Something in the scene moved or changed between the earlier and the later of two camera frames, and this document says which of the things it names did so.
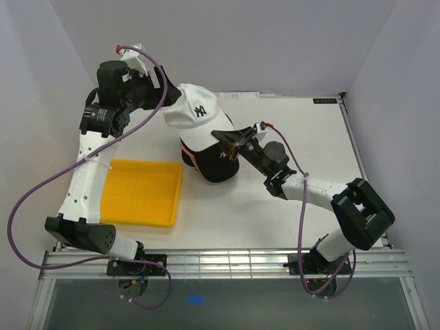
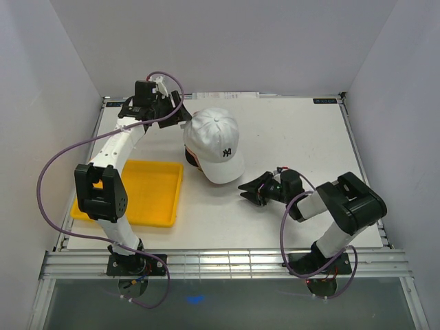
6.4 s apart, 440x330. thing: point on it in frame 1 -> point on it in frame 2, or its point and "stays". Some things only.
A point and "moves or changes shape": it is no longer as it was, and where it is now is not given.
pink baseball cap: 188,156 -> 193,129
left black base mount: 126,267 stays
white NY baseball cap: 195,115 moves or changes shape
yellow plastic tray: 141,193 stays
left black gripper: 157,93 -> 173,120
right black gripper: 237,139 -> 258,197
